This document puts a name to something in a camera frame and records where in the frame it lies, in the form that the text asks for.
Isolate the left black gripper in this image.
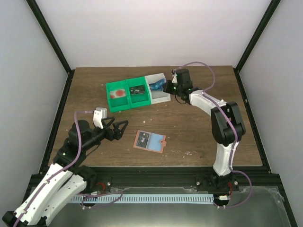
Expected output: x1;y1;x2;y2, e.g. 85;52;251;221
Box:
83;116;129;152

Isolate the black VIP card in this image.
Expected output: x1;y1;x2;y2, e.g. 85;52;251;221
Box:
130;86;146;96

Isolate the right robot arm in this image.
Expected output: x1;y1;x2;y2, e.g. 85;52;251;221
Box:
163;69;246;191

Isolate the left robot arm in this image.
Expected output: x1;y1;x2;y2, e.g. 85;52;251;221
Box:
2;117;128;227

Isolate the black card in bin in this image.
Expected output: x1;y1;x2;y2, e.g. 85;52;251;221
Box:
129;85;146;96

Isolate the red white card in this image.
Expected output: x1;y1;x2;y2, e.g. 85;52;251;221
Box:
109;89;126;99

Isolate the white bin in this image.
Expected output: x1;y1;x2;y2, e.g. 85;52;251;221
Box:
144;73;171;105

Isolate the left green bin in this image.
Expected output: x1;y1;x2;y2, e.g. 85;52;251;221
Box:
106;80;131;113

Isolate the green bin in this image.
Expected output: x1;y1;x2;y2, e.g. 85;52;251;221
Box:
106;80;131;113
125;77;151;108

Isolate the middle green bin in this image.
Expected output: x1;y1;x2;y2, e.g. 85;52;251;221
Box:
125;77;151;108

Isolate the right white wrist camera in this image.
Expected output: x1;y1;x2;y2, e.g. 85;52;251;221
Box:
172;70;178;84

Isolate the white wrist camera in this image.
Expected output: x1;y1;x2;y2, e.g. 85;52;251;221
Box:
172;70;178;84
93;107;107;129

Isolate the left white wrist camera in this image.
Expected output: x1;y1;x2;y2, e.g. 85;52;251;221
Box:
93;107;107;129

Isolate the light blue slotted cable duct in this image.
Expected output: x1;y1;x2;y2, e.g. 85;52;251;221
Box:
71;194;214;204

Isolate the left black frame post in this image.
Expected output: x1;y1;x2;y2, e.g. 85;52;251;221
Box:
26;0;72;74

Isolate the black frame post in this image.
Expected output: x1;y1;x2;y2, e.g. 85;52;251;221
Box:
26;0;72;74
234;0;281;73

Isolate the black aluminium front rail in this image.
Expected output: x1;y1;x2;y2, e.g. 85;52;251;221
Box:
76;166;282;192

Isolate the right black frame post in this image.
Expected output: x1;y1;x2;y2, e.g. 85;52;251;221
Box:
234;0;281;73

